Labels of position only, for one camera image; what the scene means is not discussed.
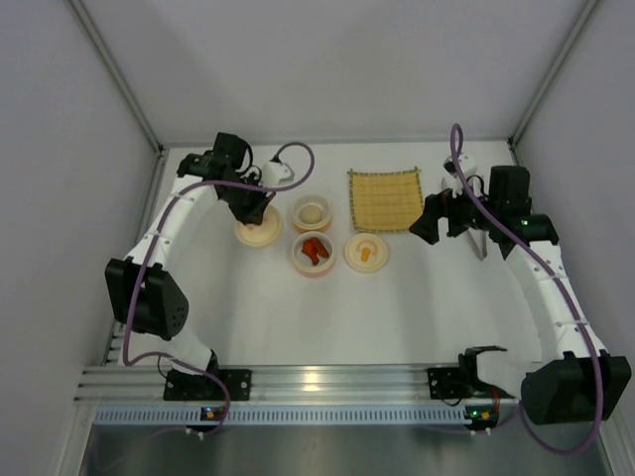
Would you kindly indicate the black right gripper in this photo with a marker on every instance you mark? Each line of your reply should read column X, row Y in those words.
column 444, row 213

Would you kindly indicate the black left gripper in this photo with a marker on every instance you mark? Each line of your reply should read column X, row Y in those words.
column 246, row 204

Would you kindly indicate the cream lid with pink handle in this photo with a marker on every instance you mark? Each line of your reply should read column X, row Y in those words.
column 264, row 234

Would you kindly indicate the metal tongs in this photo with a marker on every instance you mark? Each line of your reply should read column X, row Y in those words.
column 476, row 239

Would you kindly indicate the orange chicken drumstick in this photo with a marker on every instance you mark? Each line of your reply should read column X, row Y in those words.
column 309, row 250

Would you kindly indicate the cream lid with orange handle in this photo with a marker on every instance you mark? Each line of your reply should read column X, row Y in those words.
column 366, row 253

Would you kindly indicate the pink bowl white inside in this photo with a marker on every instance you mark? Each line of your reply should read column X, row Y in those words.
column 303, row 264

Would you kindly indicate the orange sausage piece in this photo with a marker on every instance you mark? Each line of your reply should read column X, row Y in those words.
column 321, row 249

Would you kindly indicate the orange bowl white inside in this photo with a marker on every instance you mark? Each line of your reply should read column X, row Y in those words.
column 317, row 200

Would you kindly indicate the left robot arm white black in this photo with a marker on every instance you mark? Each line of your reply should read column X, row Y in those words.
column 144, row 293

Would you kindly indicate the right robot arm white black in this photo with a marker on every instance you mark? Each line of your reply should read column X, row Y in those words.
column 576, row 379

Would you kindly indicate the bamboo mat green edge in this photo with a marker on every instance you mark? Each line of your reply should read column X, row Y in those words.
column 385, row 202

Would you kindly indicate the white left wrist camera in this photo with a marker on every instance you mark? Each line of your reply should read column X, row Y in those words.
column 276, row 173

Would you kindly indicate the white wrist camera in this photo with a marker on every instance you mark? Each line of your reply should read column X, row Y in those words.
column 451, row 180
column 276, row 173

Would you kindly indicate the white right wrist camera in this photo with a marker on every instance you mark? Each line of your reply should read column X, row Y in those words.
column 451, row 180

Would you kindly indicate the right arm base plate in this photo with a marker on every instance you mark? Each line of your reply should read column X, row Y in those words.
column 454, row 383

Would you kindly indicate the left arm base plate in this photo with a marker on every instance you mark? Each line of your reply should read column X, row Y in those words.
column 182, row 387

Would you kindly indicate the aluminium frame rail front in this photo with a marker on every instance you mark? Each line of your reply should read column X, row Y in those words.
column 294, row 385

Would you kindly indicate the slotted grey cable duct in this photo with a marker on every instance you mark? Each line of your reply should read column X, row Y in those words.
column 189, row 415

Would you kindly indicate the right upright frame post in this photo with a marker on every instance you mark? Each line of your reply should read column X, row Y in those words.
column 564, row 51

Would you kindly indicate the upright frame post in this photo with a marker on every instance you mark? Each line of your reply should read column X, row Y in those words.
column 112, row 67
column 564, row 51

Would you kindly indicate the left upright frame post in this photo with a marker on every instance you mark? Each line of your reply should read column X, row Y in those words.
column 112, row 67

